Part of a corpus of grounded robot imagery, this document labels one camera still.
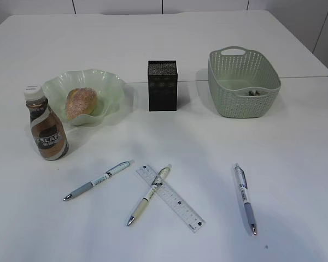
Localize grey paper ball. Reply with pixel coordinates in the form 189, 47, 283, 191
244, 90, 263, 96

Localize green plastic woven basket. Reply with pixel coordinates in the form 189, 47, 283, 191
208, 46, 281, 118

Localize blue-grey grip pen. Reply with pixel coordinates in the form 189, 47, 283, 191
63, 160, 134, 201

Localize sugar-dusted bread roll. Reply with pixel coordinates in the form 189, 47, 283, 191
65, 88, 98, 120

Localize Nescafe coffee bottle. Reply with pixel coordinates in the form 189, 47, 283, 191
24, 85, 69, 161

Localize beige grip pen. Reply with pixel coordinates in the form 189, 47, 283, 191
127, 164, 172, 227

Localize green wavy glass plate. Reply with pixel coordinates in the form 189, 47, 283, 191
42, 69, 125, 126

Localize clear plastic ruler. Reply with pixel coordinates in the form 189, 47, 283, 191
137, 165, 206, 233

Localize grey grip white pen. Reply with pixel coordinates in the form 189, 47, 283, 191
234, 163, 257, 236

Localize black pen holder box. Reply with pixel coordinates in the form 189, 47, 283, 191
147, 60, 178, 111

